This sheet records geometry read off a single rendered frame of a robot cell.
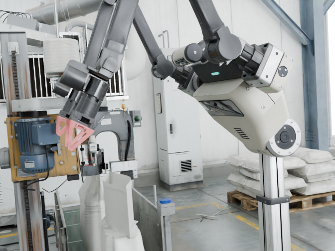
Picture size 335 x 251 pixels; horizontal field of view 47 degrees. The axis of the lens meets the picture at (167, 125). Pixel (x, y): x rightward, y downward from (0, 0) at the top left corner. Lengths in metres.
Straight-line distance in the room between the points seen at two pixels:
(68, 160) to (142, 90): 4.31
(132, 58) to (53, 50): 3.44
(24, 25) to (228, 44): 3.56
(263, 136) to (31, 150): 1.01
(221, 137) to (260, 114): 5.37
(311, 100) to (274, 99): 6.24
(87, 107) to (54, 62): 0.79
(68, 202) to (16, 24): 2.12
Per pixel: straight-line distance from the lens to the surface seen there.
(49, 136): 1.73
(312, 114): 7.63
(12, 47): 2.06
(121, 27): 1.08
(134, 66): 5.18
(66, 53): 1.81
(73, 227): 3.35
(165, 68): 1.70
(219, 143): 6.73
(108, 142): 4.79
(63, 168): 2.01
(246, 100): 1.35
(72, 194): 4.83
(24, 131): 1.80
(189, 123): 5.83
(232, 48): 1.15
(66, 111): 1.63
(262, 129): 1.44
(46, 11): 4.67
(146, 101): 6.23
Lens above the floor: 1.37
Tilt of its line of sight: 4 degrees down
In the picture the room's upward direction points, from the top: 4 degrees counter-clockwise
